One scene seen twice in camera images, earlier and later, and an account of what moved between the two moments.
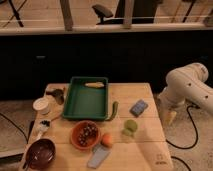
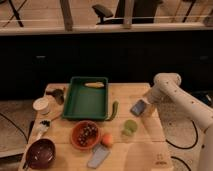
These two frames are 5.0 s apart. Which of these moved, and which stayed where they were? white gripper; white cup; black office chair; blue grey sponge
Moved: white gripper
Stayed: white cup; blue grey sponge; black office chair
